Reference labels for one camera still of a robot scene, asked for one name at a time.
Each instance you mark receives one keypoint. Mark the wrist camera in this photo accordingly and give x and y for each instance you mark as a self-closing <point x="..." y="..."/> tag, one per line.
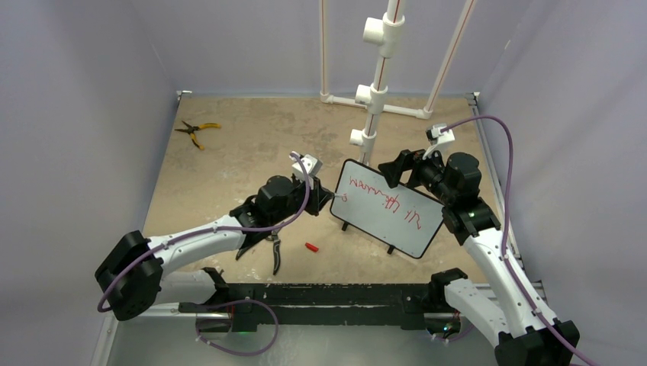
<point x="305" y="167"/>
<point x="440" y="138"/>

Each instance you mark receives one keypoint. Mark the red marker cap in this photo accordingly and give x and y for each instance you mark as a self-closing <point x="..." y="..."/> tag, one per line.
<point x="311" y="247"/>

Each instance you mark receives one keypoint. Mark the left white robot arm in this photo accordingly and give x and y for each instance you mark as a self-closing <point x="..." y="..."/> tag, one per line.
<point x="131" y="276"/>

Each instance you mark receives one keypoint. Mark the black handled pliers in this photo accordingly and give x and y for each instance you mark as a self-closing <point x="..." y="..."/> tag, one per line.
<point x="276" y="242"/>

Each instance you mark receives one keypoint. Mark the white PVC pipe frame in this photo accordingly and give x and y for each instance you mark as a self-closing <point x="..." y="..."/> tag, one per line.
<point x="384" y="33"/>

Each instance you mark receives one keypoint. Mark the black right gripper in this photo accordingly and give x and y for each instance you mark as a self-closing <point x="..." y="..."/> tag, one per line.
<point x="406" y="161"/>

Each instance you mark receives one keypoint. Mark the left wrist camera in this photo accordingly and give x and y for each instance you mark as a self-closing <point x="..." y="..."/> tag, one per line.
<point x="305" y="167"/>

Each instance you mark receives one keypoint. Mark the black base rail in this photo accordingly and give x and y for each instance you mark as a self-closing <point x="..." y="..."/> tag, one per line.
<point x="243" y="307"/>

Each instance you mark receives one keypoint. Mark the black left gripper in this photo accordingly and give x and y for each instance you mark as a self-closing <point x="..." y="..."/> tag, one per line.
<point x="317" y="197"/>

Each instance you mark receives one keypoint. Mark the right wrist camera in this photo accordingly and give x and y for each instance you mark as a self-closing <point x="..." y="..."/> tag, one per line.
<point x="440" y="138"/>

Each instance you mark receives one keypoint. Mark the yellow handled needle-nose pliers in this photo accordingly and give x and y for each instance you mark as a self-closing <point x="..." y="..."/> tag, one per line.
<point x="191" y="130"/>

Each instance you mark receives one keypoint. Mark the small black-framed whiteboard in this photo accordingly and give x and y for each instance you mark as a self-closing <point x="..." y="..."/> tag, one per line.
<point x="402" y="218"/>

